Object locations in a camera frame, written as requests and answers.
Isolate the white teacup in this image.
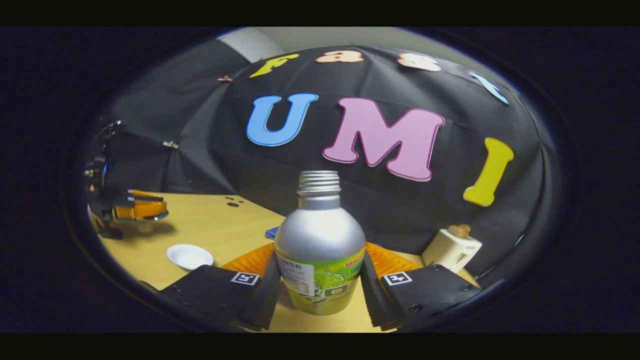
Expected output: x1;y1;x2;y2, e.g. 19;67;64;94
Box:
166;243;215;271

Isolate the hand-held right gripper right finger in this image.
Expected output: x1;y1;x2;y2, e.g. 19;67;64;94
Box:
361;241;482;332

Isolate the black backdrop cloth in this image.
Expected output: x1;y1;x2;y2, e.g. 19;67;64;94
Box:
92;40;546;276

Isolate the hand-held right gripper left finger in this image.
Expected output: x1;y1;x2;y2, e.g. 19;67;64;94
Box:
160;242;282;332

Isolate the white toaster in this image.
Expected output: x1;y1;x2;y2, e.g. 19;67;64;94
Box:
421;228;483;274

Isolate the silver green water bottle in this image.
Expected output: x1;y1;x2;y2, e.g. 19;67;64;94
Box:
274;170;367;316

